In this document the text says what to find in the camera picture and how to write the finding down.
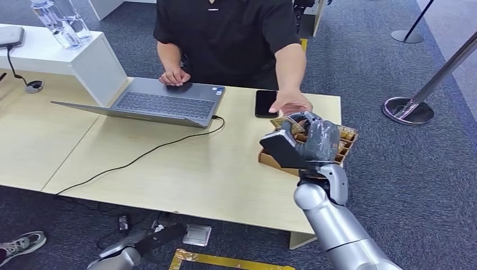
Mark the person's right hand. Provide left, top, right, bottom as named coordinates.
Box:
left=159, top=67, right=192, bottom=88

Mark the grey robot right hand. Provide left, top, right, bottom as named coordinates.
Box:
left=280, top=111, right=342, bottom=165

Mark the person's left hand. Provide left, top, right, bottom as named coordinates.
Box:
left=268, top=90, right=314, bottom=116

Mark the brown cardboard card box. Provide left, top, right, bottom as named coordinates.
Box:
left=258, top=124, right=359, bottom=178

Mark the person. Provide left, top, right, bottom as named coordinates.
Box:
left=152, top=0, right=314, bottom=116

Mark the person's grey sneaker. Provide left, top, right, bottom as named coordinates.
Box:
left=0, top=230, right=48, bottom=268

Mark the black smartphone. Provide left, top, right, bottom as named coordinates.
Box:
left=255, top=89, right=280, bottom=119

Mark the grey open laptop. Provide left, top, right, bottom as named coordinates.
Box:
left=50, top=76, right=227, bottom=129

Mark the white desk riser shelf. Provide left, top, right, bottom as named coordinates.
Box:
left=0, top=24, right=130, bottom=107

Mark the black equipment stand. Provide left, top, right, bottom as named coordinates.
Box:
left=292, top=0, right=316, bottom=35

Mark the white panel furniture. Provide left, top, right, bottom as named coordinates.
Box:
left=303, top=0, right=330, bottom=38

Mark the white cabinet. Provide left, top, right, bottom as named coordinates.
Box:
left=88, top=0, right=158, bottom=21

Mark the pale desk leg panel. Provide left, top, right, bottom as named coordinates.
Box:
left=289, top=230, right=318, bottom=251

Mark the clear water bottle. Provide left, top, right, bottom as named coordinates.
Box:
left=30, top=0, right=83, bottom=50
left=56, top=0, right=93, bottom=42

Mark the round grey puck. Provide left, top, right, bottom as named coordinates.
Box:
left=25, top=79, right=45, bottom=95

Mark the silver floor socket box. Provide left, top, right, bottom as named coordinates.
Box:
left=182, top=223, right=213, bottom=248

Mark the flat grey device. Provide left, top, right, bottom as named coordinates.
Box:
left=0, top=25, right=26, bottom=50

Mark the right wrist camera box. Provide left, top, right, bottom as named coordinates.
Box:
left=259, top=130, right=312, bottom=169

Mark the black laptop power cable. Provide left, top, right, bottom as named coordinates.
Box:
left=55, top=115, right=227, bottom=197

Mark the silver stanchion post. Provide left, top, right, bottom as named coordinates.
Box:
left=381, top=31, right=477, bottom=127

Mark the black stanchion post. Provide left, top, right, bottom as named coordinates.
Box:
left=390, top=0, right=435, bottom=44

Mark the black device cable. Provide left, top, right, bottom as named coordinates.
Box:
left=6, top=44, right=30, bottom=87

